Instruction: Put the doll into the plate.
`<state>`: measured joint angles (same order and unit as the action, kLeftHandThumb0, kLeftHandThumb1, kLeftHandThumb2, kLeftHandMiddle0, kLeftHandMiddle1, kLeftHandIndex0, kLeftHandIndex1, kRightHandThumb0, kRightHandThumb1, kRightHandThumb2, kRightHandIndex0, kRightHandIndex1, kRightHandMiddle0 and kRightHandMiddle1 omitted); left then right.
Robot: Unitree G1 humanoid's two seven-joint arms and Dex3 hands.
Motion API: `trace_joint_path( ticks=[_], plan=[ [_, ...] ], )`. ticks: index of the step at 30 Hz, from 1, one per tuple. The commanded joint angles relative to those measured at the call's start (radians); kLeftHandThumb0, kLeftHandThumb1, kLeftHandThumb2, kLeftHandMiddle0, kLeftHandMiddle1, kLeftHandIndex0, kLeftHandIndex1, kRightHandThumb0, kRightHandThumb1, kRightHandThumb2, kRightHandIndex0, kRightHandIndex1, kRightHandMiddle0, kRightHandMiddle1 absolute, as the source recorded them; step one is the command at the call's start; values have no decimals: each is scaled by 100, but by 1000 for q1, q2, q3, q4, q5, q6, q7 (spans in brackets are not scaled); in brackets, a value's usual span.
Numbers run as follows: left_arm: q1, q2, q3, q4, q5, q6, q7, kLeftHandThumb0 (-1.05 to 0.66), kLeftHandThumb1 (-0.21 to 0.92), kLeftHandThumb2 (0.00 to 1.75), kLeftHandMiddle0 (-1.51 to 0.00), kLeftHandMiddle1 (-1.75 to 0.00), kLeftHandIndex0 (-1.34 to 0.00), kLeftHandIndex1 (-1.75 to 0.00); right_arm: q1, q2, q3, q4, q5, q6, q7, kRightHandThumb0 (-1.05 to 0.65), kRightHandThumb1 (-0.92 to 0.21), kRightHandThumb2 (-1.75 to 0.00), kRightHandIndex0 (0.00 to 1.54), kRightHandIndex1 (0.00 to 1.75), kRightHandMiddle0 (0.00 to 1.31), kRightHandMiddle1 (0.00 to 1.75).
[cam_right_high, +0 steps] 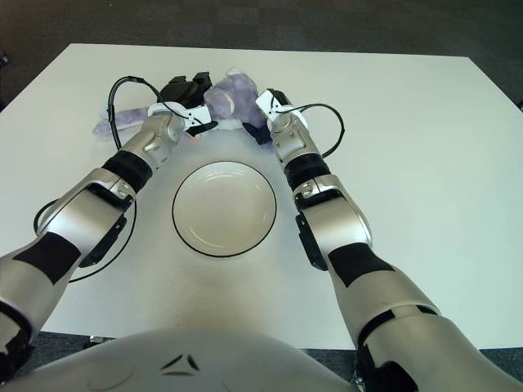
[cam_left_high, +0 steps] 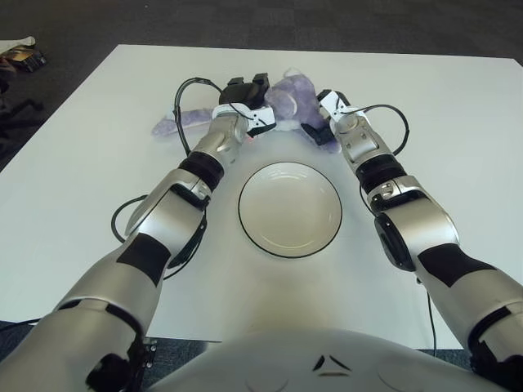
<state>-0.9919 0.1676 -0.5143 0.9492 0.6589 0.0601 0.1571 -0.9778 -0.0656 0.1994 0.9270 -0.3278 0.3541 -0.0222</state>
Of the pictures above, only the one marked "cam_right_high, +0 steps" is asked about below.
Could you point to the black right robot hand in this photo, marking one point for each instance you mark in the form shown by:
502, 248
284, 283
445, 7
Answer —
257, 132

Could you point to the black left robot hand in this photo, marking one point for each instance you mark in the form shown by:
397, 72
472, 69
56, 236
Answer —
184, 92

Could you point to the purple plush bunny doll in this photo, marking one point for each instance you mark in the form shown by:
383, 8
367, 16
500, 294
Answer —
237, 92

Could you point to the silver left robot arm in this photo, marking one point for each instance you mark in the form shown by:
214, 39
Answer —
77, 212

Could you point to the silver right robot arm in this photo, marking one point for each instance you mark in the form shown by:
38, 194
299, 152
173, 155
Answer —
343, 228

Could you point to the white plate with black rim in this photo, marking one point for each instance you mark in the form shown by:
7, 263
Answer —
224, 208

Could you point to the grey robot torso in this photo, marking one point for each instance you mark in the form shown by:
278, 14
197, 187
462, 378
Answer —
204, 359

